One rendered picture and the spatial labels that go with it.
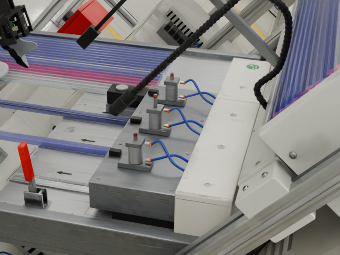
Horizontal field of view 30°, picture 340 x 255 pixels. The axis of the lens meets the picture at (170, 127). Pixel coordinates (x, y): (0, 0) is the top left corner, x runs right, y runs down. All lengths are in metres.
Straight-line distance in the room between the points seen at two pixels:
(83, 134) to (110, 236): 0.30
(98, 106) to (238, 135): 0.36
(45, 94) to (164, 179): 1.98
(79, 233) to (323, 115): 0.40
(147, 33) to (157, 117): 1.46
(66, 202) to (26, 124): 1.71
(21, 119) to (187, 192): 1.87
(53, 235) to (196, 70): 0.61
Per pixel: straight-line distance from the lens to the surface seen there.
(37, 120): 2.74
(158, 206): 0.92
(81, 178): 1.05
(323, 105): 0.74
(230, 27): 2.24
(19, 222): 0.98
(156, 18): 2.61
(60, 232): 0.95
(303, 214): 0.78
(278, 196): 0.77
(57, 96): 2.92
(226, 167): 0.93
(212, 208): 0.87
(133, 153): 0.94
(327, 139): 0.75
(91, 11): 1.96
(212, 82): 1.37
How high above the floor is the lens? 1.70
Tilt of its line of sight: 30 degrees down
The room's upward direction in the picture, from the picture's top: 50 degrees clockwise
